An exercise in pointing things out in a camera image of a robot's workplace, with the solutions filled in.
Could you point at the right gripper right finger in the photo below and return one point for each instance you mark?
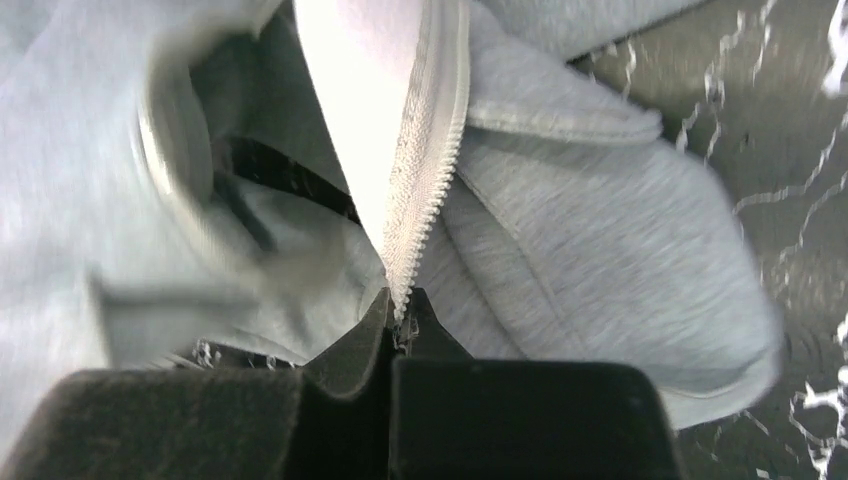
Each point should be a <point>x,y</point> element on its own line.
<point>455,417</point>

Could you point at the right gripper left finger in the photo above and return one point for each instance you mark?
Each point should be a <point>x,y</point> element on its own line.
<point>326,420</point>

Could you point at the grey zip-up jacket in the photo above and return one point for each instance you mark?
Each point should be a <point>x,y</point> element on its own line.
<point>254,172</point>

